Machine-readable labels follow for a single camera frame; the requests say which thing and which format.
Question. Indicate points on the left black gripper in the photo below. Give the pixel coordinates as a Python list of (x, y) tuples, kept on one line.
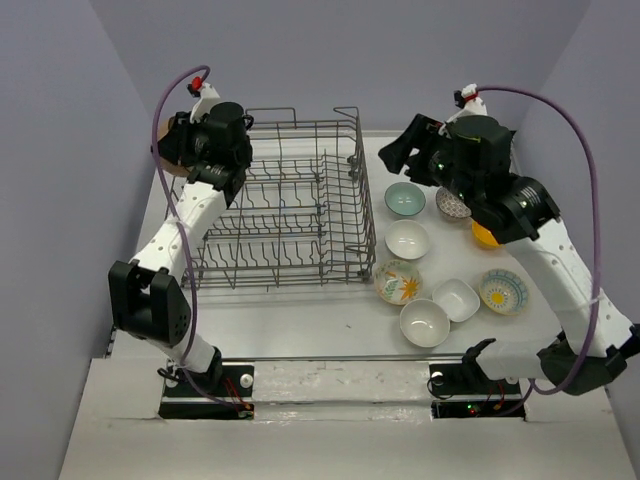
[(174, 145)]

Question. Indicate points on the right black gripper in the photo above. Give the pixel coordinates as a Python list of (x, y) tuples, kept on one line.
[(395, 154)]

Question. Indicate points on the brown wooden bowl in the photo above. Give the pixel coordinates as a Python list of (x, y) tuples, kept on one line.
[(170, 159)]

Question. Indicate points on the white round bowl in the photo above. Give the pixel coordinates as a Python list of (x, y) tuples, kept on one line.
[(424, 323), (407, 239)]

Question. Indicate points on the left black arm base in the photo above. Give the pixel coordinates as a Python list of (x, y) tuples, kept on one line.
[(231, 399)]

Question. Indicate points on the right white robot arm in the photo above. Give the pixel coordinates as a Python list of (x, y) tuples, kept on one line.
[(595, 340)]

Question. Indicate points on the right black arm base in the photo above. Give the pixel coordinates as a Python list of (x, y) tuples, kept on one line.
[(456, 397)]

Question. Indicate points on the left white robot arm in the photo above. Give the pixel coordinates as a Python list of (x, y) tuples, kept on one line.
[(147, 300)]

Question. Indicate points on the light teal bowl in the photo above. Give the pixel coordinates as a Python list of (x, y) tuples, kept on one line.
[(404, 199)]

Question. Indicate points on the dark geometric patterned bowl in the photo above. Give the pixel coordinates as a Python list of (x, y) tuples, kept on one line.
[(451, 206)]

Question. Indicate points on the orange yellow bowl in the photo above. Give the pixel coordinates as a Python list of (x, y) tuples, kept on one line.
[(483, 237)]

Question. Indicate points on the floral leaf patterned bowl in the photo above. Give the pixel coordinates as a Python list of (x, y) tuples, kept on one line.
[(398, 282)]

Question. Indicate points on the white square bowl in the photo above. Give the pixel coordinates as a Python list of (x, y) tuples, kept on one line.
[(458, 300)]

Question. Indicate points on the yellow sun patterned bowl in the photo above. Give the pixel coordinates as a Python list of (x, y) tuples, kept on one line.
[(503, 292)]

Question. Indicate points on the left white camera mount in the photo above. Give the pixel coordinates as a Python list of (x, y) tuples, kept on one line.
[(206, 98)]

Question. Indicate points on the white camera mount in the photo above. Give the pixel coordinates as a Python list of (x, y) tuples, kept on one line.
[(206, 98), (468, 102)]

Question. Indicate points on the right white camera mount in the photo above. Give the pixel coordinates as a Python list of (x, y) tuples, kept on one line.
[(468, 102)]

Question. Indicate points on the grey wire dish rack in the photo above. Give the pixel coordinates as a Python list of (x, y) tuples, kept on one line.
[(304, 215)]

